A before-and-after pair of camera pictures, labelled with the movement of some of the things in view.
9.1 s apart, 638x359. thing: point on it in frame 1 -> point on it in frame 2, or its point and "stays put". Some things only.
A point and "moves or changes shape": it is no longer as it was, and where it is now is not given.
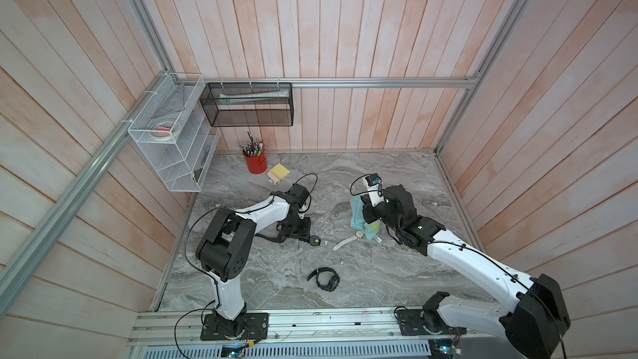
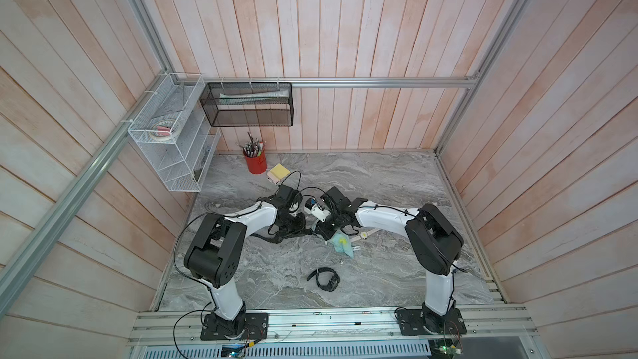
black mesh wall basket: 248,104 stays put
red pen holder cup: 257,164 stays put
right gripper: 368,209 -> 321,229
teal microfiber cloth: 358,218 moves or changes shape
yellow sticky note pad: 280,171 stays put
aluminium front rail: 164,327 stays put
